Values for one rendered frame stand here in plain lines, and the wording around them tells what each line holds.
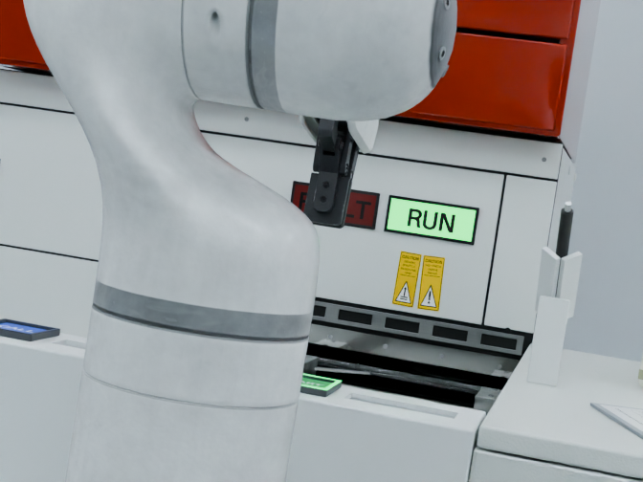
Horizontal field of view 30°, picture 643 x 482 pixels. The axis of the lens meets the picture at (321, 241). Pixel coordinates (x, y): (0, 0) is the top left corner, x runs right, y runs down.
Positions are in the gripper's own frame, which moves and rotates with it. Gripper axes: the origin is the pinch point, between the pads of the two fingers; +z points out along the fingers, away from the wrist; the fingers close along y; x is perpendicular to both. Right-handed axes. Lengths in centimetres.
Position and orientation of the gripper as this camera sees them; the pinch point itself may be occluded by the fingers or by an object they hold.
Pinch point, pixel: (327, 201)
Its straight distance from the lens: 98.1
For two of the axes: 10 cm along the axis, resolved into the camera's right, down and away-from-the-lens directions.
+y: -2.0, -1.9, -9.6
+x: 9.6, 1.5, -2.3
